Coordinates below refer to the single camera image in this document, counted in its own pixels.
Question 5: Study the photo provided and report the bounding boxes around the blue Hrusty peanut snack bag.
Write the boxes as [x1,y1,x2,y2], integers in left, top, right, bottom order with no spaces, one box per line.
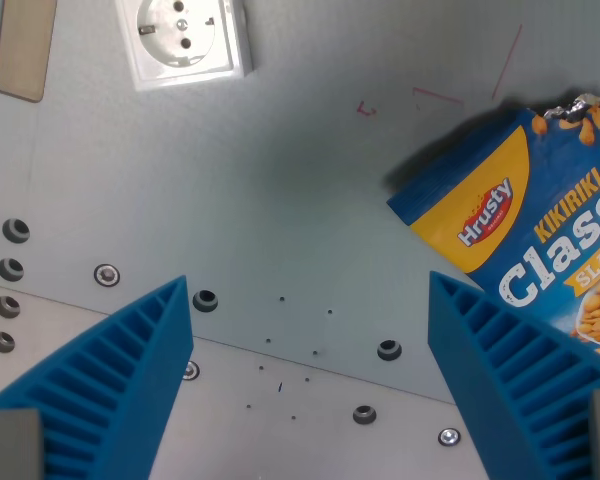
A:
[385,91,600,367]

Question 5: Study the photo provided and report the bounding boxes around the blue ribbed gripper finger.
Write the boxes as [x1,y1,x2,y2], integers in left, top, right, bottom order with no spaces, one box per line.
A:
[0,274,196,480]
[427,270,600,480]

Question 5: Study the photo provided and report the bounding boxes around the beige rounded wooden plate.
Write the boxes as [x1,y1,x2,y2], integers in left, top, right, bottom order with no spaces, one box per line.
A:
[0,0,59,104]

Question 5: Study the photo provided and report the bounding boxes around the white wall power socket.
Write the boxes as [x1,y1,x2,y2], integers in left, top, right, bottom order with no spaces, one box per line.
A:
[113,0,255,93]

